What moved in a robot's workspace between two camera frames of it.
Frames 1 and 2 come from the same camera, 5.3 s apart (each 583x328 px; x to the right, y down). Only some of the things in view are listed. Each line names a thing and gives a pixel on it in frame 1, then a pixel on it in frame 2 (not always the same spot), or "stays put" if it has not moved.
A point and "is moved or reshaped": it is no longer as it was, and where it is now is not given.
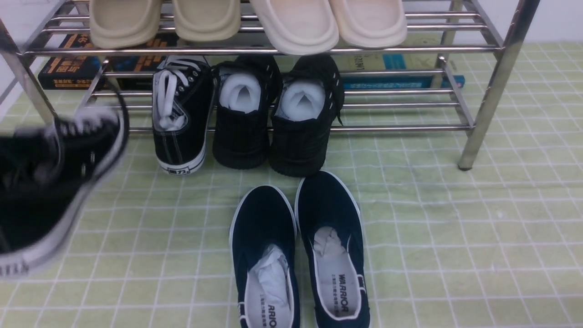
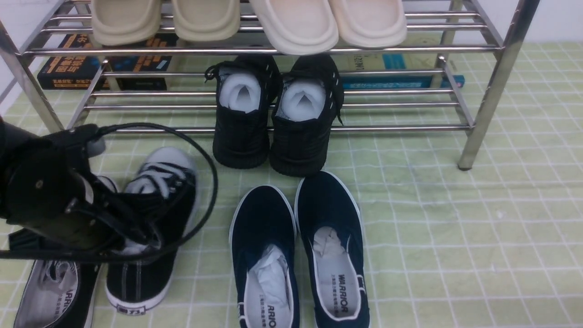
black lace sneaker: [45, 171] is moved or reshaped
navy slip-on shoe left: [263, 241] stays put
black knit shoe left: [246, 86] stays put
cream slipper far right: [370, 23] stays put
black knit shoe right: [310, 95] stays put
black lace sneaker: [183, 101] to [135, 288]
